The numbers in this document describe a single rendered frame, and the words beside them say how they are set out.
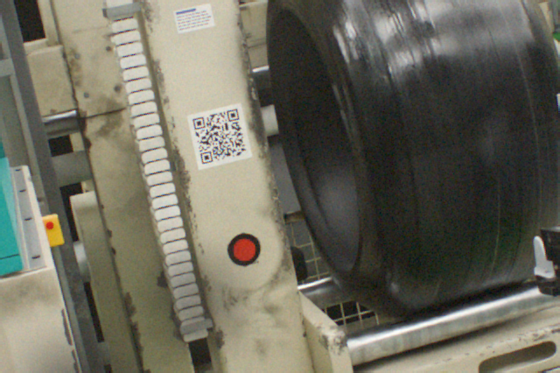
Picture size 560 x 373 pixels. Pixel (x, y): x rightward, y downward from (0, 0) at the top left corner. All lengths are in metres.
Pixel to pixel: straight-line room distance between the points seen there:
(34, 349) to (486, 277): 0.89
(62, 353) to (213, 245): 0.77
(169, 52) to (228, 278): 0.32
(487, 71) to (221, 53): 0.35
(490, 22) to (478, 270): 0.33
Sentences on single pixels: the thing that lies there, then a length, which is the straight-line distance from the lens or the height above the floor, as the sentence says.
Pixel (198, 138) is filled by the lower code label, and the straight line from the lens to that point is 1.55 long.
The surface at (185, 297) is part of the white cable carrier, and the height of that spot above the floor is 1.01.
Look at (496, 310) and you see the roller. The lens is 1.64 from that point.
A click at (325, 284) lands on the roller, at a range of 1.86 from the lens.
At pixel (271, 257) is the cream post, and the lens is 1.60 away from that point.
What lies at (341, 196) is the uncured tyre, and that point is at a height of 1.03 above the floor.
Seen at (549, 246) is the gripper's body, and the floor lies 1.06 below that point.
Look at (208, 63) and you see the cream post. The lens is 1.55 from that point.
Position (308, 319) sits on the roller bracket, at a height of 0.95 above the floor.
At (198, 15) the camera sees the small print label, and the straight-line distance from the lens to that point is 1.54.
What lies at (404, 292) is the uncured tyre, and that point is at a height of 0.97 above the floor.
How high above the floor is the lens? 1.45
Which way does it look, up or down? 12 degrees down
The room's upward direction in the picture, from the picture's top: 12 degrees counter-clockwise
